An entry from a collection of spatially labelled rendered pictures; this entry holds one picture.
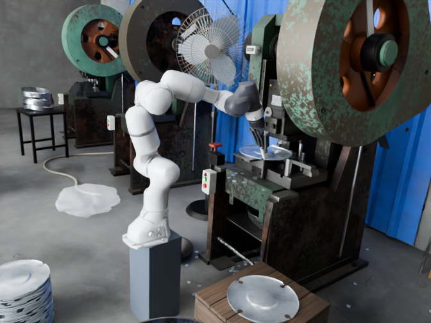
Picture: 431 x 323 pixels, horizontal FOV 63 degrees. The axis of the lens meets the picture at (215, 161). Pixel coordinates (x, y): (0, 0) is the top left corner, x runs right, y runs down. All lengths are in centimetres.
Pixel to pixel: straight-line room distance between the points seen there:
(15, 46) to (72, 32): 358
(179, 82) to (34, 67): 673
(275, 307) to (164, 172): 70
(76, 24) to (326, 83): 352
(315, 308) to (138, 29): 226
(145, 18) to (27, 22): 528
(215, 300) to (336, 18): 117
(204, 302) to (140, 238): 39
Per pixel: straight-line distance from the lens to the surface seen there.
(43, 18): 809
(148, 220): 163
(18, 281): 190
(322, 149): 207
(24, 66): 803
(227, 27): 258
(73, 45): 451
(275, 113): 194
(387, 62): 164
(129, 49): 288
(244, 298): 153
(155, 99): 136
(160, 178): 150
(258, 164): 193
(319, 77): 140
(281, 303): 153
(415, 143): 284
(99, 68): 461
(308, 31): 138
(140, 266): 175
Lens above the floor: 129
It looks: 17 degrees down
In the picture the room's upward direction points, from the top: 4 degrees clockwise
